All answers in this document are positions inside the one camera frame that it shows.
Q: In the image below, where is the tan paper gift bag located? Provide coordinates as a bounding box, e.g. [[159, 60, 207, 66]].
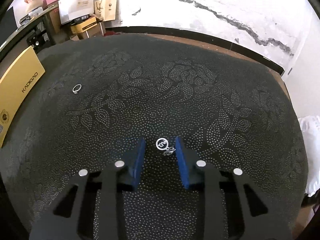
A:
[[94, 0, 117, 21]]

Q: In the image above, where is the white paper gift bag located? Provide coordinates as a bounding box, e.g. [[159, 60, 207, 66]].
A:
[[58, 0, 94, 24]]

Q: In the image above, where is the black desk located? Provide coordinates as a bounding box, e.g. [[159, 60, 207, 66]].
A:
[[1, 4, 58, 61]]

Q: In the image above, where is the black computer monitor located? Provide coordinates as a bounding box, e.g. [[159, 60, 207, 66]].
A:
[[0, 7, 17, 45]]

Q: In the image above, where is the brown cardboard box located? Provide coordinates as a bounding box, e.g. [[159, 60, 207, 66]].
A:
[[77, 22, 106, 40]]

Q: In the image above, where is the black floral table cloth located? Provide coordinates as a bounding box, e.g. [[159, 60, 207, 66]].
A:
[[1, 34, 308, 239]]

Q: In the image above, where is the black speaker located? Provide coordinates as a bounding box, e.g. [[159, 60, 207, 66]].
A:
[[27, 29, 49, 54]]

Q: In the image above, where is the tan woven basket bag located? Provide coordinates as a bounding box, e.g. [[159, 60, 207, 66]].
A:
[[24, 0, 43, 14]]

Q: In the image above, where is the small yellow box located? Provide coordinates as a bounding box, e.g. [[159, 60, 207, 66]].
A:
[[71, 16, 97, 34]]

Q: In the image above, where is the silver charm pendant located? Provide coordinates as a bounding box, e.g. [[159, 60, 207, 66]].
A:
[[155, 138, 176, 156]]

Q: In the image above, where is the yellow cardboard box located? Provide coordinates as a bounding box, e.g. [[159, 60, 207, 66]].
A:
[[0, 46, 45, 144]]

